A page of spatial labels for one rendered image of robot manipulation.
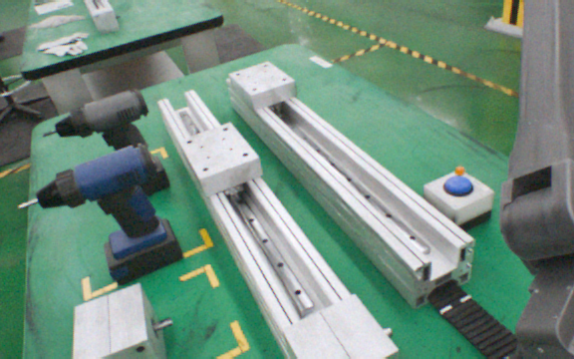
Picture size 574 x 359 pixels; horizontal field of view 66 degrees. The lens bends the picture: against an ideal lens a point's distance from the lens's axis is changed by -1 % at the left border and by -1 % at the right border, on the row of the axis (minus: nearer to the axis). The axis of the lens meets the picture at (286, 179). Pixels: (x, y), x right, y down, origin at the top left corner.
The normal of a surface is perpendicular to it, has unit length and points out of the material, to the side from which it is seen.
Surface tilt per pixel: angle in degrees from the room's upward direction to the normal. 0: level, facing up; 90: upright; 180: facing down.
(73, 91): 90
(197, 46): 90
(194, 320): 0
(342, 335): 0
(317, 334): 0
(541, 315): 43
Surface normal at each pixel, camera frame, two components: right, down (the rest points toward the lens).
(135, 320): -0.15, -0.80
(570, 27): 0.36, -0.32
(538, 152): -0.87, -0.41
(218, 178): 0.41, 0.48
